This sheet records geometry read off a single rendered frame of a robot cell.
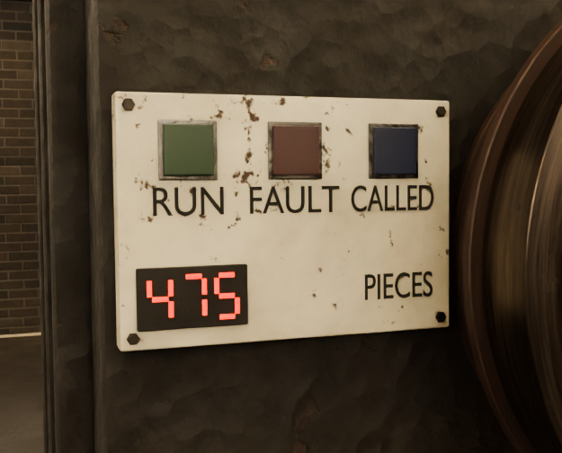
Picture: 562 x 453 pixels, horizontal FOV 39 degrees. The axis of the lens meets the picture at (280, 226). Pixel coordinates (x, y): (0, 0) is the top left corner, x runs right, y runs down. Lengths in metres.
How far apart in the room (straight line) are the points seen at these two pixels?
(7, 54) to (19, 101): 0.37
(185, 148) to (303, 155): 0.09
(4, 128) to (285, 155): 5.99
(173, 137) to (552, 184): 0.25
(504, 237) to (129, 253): 0.26
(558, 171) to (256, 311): 0.23
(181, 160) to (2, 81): 6.03
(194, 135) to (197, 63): 0.06
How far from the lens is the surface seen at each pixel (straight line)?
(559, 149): 0.53
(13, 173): 6.51
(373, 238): 0.60
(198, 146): 0.55
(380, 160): 0.60
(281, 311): 0.58
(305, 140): 0.58
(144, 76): 0.58
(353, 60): 0.63
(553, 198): 0.52
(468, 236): 0.57
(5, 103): 6.55
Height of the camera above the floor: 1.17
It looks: 3 degrees down
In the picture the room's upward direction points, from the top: 1 degrees counter-clockwise
